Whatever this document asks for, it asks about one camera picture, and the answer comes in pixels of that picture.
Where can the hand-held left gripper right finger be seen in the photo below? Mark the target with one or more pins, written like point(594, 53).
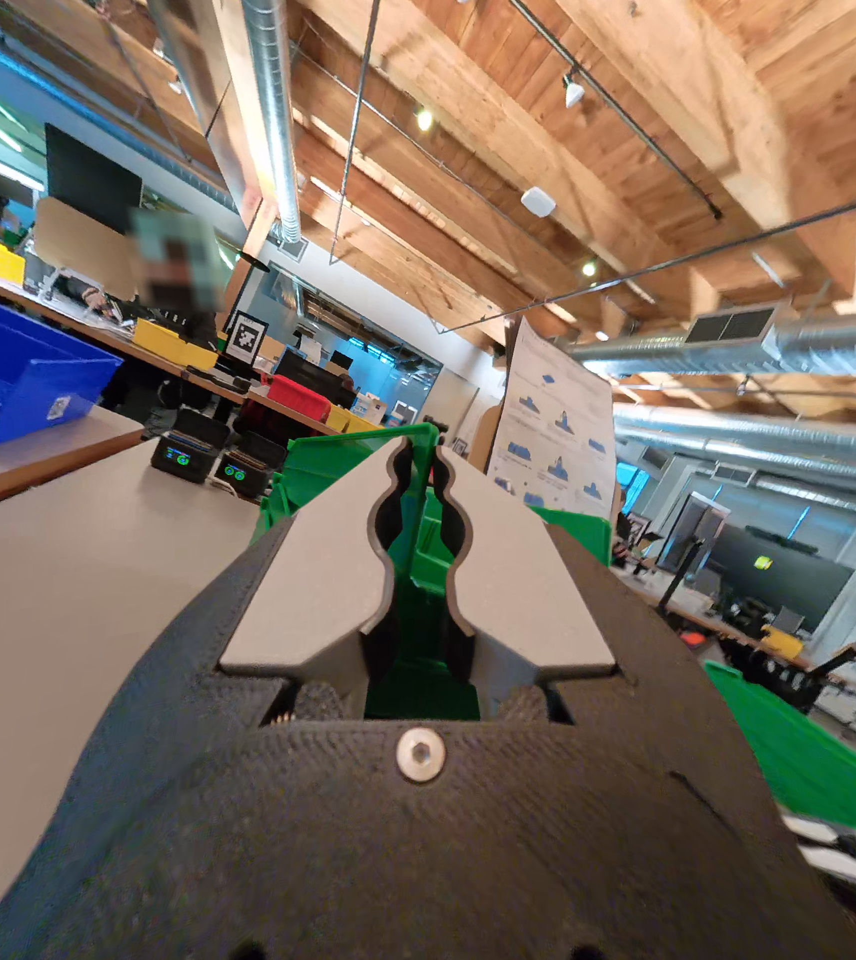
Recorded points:
point(525, 600)

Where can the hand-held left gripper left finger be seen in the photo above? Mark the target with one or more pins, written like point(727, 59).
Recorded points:
point(308, 592)

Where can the grey desk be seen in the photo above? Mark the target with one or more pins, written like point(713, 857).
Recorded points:
point(37, 457)
point(60, 637)

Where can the black battery charger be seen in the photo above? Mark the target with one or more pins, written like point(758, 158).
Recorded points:
point(187, 450)
point(247, 469)

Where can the row of small yellow bins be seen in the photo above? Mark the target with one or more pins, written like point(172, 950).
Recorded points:
point(349, 420)

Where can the red bin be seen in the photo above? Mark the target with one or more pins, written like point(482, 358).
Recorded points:
point(300, 397)

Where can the marker tag sign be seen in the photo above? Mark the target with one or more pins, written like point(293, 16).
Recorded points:
point(247, 337)

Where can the black monitor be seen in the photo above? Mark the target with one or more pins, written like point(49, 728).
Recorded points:
point(795, 577)
point(90, 180)

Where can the round ceiling lamp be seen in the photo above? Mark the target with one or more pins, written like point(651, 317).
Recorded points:
point(589, 268)
point(424, 120)

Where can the ceiling vent grille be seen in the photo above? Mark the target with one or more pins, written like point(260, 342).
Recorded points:
point(728, 325)

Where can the large blue bin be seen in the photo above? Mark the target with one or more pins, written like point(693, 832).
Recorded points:
point(22, 390)

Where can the white ceiling access point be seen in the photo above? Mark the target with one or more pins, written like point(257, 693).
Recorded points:
point(538, 202)

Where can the white track spotlight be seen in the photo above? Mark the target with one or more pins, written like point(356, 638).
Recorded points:
point(574, 94)

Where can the silver air duct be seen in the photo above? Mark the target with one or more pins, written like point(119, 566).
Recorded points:
point(833, 345)
point(270, 112)
point(773, 442)

